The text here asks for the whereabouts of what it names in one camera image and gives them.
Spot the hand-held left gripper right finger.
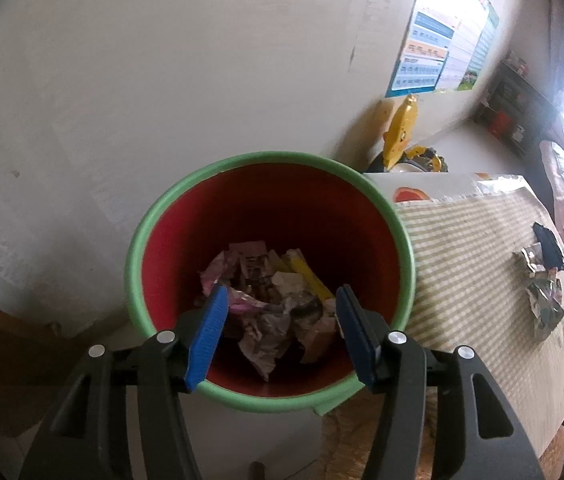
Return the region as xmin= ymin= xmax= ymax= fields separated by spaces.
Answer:
xmin=335 ymin=283 xmax=546 ymax=480

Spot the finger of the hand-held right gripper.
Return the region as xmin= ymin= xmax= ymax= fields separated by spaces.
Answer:
xmin=533 ymin=222 xmax=564 ymax=271

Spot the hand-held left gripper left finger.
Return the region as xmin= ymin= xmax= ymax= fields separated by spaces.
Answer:
xmin=19 ymin=284 xmax=230 ymax=480

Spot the small silver foil wrapper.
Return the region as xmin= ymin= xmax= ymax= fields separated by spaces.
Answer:
xmin=512 ymin=244 xmax=545 ymax=275

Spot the large silver foil wrapper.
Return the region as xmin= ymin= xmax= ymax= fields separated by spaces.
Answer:
xmin=526 ymin=277 xmax=564 ymax=342

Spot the printed paper wad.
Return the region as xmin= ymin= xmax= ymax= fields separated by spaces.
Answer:
xmin=237 ymin=300 xmax=341 ymax=383

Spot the pink and silver snack wrapper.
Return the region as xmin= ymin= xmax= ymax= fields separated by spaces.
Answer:
xmin=198 ymin=251 xmax=263 ymax=316

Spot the yellow packet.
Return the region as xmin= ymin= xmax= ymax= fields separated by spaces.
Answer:
xmin=279 ymin=249 xmax=337 ymax=306

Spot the red bin with green rim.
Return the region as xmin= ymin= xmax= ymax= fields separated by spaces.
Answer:
xmin=124 ymin=150 xmax=417 ymax=417

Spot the green checked table cloth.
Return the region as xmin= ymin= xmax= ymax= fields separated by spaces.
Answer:
xmin=392 ymin=187 xmax=564 ymax=456

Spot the orange textured cloth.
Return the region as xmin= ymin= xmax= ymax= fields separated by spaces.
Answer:
xmin=322 ymin=400 xmax=379 ymax=480

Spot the dark shelf unit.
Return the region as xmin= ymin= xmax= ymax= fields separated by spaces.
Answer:
xmin=474 ymin=50 xmax=563 ymax=157

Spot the brown wooden furniture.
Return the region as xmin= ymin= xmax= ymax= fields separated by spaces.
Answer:
xmin=0 ymin=285 xmax=130 ymax=438

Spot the green wall poster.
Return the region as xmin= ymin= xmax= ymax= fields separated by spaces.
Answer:
xmin=457 ymin=5 xmax=501 ymax=93

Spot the blue wall poster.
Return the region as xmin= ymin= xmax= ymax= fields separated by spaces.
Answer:
xmin=386 ymin=7 xmax=450 ymax=99

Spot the white wall poster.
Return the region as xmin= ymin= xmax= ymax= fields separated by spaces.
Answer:
xmin=424 ymin=0 xmax=490 ymax=92

